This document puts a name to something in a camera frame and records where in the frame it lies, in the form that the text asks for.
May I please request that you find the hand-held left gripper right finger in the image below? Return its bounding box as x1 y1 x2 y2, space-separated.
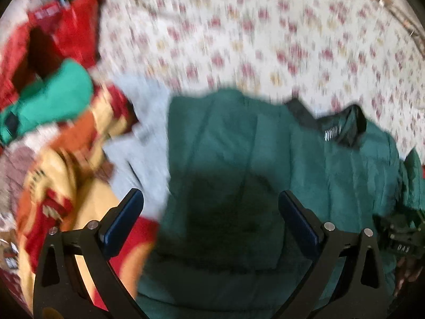
278 190 396 319

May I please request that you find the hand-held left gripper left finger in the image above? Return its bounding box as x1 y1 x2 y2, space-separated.
32 188 147 319

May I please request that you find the dark green padded jacket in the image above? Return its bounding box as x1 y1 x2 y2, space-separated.
136 88 425 319

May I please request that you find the person's right hand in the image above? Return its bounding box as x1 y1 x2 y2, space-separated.
393 255 425 299

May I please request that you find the orange yellow red patterned blanket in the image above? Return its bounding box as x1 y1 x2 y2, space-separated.
15 85 160 319

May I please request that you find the light blue cloth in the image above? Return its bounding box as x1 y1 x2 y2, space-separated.
103 76 174 221

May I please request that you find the grey flower quilted blanket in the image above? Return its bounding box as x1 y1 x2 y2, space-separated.
0 133 38 236

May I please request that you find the bright green garment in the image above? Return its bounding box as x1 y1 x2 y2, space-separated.
0 58 94 146

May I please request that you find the floral bedsheet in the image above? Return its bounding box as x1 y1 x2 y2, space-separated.
96 0 425 168

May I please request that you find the red garment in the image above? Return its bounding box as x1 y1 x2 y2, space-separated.
0 0 102 107

